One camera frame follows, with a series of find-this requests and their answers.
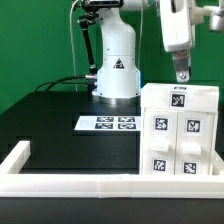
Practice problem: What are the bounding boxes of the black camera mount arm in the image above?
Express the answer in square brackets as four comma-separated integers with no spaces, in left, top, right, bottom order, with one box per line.
[78,0,123,75]

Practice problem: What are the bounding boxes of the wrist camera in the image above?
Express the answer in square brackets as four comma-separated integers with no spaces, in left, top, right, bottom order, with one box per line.
[197,6,224,32]

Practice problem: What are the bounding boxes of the black cables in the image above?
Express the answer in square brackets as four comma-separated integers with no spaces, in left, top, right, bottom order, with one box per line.
[35,75,98,92]

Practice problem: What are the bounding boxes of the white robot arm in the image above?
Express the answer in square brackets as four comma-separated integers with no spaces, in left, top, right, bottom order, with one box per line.
[92,0,195,104]

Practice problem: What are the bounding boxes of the white cabinet top block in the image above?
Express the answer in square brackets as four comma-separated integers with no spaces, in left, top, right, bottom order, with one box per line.
[141,83,219,113]

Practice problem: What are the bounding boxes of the white thin cable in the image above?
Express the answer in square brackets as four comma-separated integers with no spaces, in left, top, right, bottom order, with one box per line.
[69,0,83,92]

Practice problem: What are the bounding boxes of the white frame fence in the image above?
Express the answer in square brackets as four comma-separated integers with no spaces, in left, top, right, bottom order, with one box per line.
[0,141,224,199]

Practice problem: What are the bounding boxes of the white marker base plate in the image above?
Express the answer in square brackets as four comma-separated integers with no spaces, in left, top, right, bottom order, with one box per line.
[74,116,141,131]

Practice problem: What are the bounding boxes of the white cabinet body box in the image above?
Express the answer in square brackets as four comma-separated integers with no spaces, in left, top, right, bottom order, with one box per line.
[138,106,220,176]

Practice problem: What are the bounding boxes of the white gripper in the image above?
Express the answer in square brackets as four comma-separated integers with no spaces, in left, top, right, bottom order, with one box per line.
[160,0,194,83]

